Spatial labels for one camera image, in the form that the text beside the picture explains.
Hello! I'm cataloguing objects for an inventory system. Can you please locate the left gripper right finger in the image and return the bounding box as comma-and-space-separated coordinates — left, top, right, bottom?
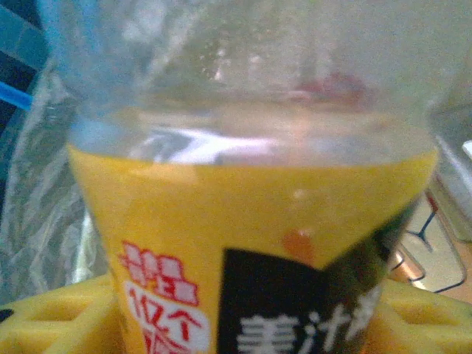
363, 280, 472, 354

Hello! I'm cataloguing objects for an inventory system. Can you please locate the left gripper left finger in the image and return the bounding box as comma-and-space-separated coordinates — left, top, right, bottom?
0, 274, 128, 354

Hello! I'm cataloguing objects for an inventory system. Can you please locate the square clear bottle white label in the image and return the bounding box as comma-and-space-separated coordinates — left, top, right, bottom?
386, 139, 472, 296

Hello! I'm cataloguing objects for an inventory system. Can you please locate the orange label bottle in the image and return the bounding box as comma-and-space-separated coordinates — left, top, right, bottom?
36, 0, 472, 354

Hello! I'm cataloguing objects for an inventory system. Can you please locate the round bin with yellowish liner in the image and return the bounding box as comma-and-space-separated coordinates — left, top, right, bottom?
0, 51, 122, 307

